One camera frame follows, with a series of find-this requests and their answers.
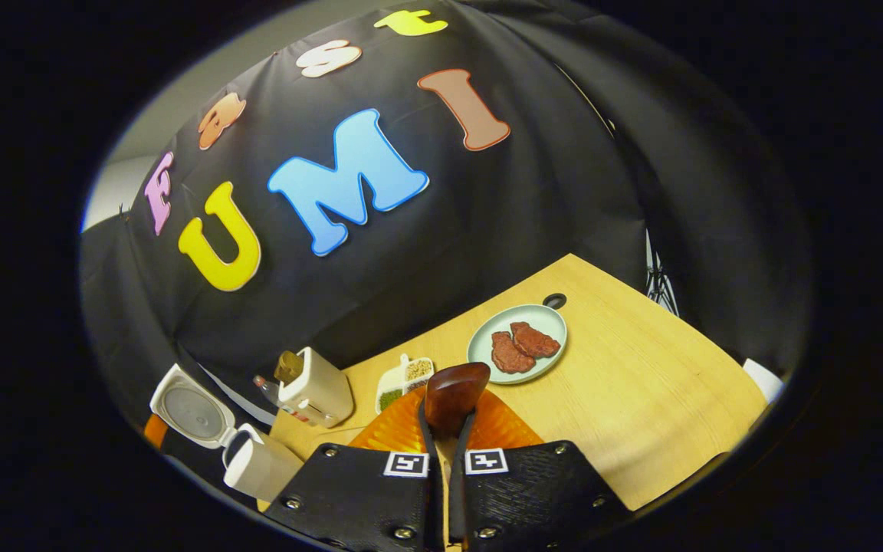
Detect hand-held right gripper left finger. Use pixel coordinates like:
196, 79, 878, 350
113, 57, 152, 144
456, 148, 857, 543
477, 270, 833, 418
261, 387, 447, 552

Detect white divided bean dish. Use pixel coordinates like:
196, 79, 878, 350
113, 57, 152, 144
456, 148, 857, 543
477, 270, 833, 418
375, 353, 435, 415

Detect pale green plate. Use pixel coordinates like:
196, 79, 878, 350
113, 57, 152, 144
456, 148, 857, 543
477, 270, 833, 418
467, 304, 569, 385

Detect brown bread slice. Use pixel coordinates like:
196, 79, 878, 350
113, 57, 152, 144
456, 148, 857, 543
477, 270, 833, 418
274, 350, 305, 385

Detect white toaster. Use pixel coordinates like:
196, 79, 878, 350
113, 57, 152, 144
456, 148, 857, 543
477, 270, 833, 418
278, 347, 355, 429

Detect black backdrop cloth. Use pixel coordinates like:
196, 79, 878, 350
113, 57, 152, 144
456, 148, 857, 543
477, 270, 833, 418
80, 0, 814, 461

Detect brown wooden spoon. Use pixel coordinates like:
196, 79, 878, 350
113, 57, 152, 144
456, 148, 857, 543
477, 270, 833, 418
422, 362, 492, 465

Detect white rounded object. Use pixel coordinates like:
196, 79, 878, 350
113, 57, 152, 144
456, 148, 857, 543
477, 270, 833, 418
743, 358, 785, 405

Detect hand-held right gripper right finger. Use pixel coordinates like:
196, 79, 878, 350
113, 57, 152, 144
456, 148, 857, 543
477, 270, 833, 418
449, 389, 634, 552

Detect red meat piece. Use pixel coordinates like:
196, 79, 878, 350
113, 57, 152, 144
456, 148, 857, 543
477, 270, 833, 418
510, 321, 562, 359
491, 331, 536, 374

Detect clear plastic bottle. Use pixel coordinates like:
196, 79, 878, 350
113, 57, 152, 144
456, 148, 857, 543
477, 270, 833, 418
253, 375, 312, 424

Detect white rice cooker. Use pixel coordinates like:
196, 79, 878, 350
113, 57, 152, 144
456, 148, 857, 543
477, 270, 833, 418
149, 363, 306, 503

